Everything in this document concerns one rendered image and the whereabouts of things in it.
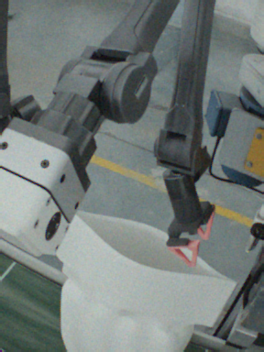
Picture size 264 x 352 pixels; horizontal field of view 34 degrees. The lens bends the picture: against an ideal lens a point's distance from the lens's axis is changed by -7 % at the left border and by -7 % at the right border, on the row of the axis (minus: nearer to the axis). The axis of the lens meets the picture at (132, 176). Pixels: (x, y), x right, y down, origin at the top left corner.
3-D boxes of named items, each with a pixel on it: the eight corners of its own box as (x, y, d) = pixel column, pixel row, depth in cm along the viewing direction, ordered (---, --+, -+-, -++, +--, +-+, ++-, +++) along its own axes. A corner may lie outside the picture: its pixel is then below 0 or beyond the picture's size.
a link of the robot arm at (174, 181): (155, 174, 89) (181, 173, 86) (171, 157, 94) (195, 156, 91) (165, 204, 92) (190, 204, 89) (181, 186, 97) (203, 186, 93)
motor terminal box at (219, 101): (206, 145, 112) (217, 106, 105) (201, 123, 120) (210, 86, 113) (236, 150, 112) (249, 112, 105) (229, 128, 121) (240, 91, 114)
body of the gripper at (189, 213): (212, 208, 97) (204, 178, 94) (198, 236, 89) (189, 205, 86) (184, 209, 101) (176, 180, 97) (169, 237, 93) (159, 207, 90)
